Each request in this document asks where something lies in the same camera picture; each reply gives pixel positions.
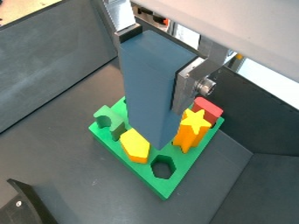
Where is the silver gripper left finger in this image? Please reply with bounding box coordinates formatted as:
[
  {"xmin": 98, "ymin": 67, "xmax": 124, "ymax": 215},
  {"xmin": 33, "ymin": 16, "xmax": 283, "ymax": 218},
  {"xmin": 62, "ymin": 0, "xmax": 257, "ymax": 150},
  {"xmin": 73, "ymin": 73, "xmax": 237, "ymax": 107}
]
[{"xmin": 102, "ymin": 0, "xmax": 143, "ymax": 48}]

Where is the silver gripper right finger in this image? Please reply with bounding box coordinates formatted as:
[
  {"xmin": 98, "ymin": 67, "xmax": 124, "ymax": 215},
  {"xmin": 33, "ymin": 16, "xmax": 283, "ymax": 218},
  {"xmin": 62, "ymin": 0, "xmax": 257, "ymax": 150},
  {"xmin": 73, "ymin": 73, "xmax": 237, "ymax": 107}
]
[{"xmin": 172, "ymin": 38, "xmax": 233, "ymax": 115}]

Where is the blue rectangular block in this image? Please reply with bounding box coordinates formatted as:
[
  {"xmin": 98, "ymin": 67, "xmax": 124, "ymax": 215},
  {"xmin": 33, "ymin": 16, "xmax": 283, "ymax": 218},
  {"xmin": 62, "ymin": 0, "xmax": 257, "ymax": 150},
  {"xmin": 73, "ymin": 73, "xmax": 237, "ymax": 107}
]
[{"xmin": 118, "ymin": 31, "xmax": 196, "ymax": 150}]

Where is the green shape sorter board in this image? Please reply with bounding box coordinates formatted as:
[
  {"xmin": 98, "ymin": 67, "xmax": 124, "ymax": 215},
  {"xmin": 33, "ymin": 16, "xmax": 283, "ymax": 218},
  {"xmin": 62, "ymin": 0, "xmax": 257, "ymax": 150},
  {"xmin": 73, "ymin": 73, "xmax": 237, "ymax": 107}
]
[{"xmin": 88, "ymin": 95, "xmax": 225, "ymax": 201}]

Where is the black curved fixture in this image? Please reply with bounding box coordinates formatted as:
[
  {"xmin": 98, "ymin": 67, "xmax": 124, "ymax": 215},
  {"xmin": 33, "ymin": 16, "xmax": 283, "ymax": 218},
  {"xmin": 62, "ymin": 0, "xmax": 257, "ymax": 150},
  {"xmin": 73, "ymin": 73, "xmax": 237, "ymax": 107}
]
[{"xmin": 0, "ymin": 178, "xmax": 58, "ymax": 224}]

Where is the red rounded block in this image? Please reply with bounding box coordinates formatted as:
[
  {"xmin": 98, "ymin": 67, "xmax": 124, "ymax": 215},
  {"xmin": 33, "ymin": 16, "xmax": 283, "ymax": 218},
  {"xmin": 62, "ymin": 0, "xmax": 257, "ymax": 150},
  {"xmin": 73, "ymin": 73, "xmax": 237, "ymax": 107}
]
[{"xmin": 191, "ymin": 97, "xmax": 223, "ymax": 125}]

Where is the yellow star block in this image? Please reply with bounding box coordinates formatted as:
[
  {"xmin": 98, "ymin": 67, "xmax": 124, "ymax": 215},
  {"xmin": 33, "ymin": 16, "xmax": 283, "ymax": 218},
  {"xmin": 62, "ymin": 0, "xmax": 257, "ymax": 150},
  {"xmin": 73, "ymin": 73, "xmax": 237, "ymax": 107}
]
[{"xmin": 172, "ymin": 108, "xmax": 211, "ymax": 153}]

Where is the green notched block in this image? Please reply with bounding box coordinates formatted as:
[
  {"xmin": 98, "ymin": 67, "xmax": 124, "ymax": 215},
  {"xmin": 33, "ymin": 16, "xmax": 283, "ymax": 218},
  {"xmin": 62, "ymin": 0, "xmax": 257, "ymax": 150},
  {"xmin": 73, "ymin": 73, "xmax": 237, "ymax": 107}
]
[{"xmin": 93, "ymin": 105, "xmax": 127, "ymax": 141}]

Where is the yellow pentagon block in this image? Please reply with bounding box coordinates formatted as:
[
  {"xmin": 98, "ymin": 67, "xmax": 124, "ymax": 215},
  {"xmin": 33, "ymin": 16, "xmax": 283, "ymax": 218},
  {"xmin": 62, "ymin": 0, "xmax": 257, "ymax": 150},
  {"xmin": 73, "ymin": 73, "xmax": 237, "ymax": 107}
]
[{"xmin": 118, "ymin": 129, "xmax": 151, "ymax": 164}]

